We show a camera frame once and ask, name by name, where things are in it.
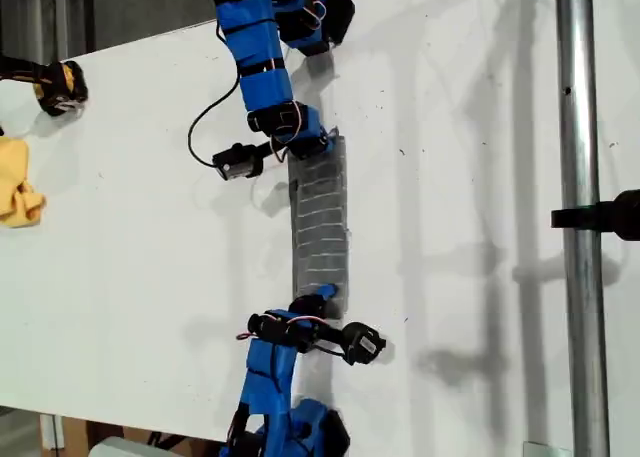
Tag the grey striped towel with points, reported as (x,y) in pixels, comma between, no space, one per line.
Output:
(320,217)

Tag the steel post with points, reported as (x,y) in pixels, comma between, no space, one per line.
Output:
(580,127)

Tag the black yellow power tool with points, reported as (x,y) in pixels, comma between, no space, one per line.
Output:
(55,84)

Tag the black camera stalk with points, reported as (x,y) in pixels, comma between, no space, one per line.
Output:
(334,334)
(265,151)

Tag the black clamp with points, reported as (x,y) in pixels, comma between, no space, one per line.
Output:
(600,217)

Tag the black camera box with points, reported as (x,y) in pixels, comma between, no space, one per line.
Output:
(362,344)
(237,163)

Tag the yellow cloth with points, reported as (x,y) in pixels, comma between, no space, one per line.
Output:
(15,187)

